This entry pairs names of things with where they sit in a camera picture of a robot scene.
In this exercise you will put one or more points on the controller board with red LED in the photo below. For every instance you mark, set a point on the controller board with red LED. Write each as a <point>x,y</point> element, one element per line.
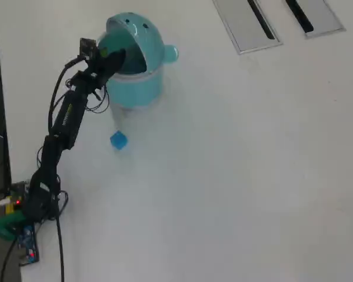
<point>17,192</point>

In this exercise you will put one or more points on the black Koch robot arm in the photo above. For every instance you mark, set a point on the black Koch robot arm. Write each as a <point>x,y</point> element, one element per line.
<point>67,117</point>

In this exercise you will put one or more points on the blue circuit board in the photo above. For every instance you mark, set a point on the blue circuit board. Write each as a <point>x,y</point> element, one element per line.
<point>28,241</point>

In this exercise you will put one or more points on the green lego cube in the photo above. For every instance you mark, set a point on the green lego cube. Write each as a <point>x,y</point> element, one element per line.
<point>103,52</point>

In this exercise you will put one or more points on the green table clamp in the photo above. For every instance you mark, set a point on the green table clamp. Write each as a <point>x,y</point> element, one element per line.
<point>3,226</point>

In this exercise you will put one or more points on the yellow plastic piece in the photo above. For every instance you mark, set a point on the yellow plastic piece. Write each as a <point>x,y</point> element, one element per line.
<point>9,208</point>

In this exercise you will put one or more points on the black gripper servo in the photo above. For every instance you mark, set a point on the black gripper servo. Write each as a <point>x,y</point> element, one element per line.
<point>89,77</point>

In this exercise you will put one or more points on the blue lego cube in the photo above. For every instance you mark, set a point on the blue lego cube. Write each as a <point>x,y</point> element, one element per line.
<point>119,140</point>

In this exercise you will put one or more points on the teal domed plastic bin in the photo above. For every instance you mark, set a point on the teal domed plastic bin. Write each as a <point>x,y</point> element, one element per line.
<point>141,85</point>

